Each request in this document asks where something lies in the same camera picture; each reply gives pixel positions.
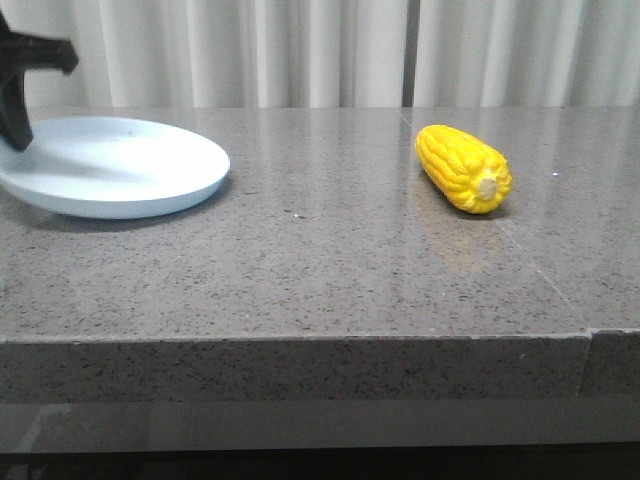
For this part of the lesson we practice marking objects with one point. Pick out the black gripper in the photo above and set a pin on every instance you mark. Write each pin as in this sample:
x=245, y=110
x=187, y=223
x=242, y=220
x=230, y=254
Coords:
x=21, y=52

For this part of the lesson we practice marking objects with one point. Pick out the white pleated curtain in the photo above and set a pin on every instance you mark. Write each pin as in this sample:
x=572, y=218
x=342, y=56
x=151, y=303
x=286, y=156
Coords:
x=319, y=54

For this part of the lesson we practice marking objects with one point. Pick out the yellow plastic corn cob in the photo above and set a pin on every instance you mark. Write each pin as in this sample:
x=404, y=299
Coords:
x=472, y=175

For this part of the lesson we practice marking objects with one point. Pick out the light blue round plate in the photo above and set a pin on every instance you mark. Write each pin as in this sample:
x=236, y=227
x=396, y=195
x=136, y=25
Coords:
x=113, y=168

